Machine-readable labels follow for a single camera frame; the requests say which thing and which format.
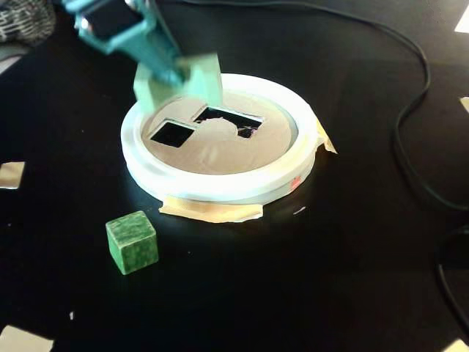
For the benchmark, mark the teal gripper with motor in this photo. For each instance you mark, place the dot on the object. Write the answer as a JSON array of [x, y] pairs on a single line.
[[166, 70]]

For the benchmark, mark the mint green U-shaped block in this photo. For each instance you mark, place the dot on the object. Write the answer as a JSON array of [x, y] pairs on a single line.
[[210, 62]]

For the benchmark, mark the patterned grey cloth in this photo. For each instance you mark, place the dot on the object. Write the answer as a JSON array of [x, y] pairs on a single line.
[[22, 23]]

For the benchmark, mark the long beige masking tape strip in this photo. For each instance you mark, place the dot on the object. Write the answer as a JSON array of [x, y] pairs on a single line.
[[212, 212]]

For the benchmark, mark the beige paper patch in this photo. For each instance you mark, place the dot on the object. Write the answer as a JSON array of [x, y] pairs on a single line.
[[22, 339], [459, 346], [11, 175], [465, 104]]

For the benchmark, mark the dark green wooden cube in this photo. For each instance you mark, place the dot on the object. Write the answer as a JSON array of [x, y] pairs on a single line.
[[135, 253]]

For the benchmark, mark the white paper sheet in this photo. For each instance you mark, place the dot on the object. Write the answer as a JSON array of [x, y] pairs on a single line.
[[463, 20]]

